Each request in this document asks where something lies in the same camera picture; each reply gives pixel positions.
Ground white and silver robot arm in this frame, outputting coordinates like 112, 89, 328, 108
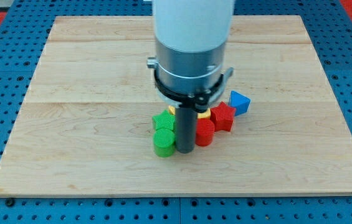
147, 0, 235, 107

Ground green star block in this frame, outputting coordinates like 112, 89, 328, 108
152, 110, 175, 131

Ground red star block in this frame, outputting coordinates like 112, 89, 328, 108
210, 101, 236, 132

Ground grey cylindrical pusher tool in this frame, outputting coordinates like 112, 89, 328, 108
174, 108, 197, 154

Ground yellow block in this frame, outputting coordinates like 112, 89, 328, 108
168, 105, 211, 119

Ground green cylinder block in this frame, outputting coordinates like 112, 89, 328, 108
153, 129, 175, 157

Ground red cylinder block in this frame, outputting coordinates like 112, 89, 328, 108
195, 119, 215, 146

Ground blue triangle block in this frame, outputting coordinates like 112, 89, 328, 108
228, 90, 250, 116

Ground wooden board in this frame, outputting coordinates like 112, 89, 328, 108
0, 16, 352, 198

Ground black clamp ring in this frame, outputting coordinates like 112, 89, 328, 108
153, 70, 226, 113

